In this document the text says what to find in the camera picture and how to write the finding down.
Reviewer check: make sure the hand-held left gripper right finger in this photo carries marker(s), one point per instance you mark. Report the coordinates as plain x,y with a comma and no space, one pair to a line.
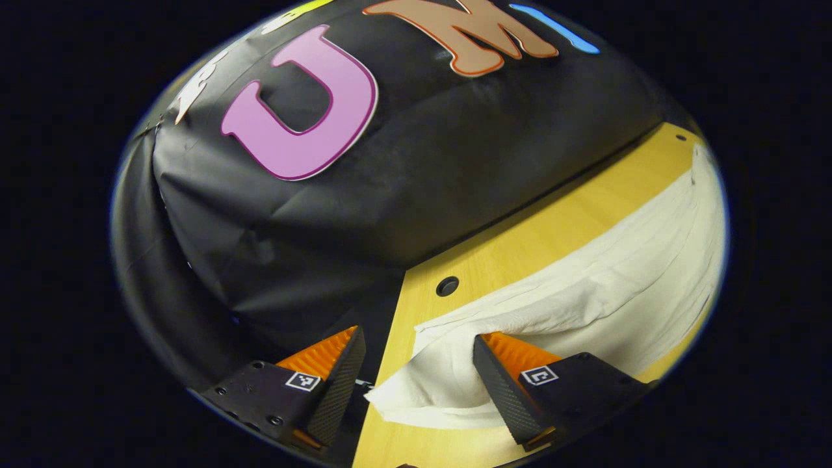
504,396

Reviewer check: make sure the black backdrop cloth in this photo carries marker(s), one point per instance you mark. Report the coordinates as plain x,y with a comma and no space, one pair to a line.
422,162

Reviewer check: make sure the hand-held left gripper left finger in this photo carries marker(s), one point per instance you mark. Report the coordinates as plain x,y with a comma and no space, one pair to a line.
338,390

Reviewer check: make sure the white jeans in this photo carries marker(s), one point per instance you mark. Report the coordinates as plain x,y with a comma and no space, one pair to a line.
598,292

